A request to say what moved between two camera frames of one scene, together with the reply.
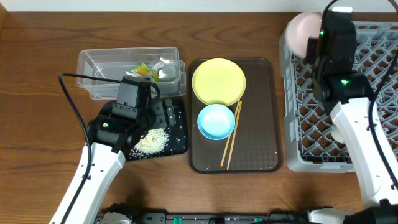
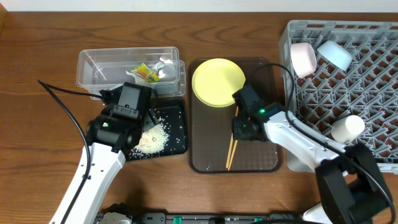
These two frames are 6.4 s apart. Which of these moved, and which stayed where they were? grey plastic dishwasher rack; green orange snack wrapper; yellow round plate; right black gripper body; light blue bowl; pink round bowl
Moved: right black gripper body; light blue bowl; pink round bowl
Stayed: yellow round plate; grey plastic dishwasher rack; green orange snack wrapper
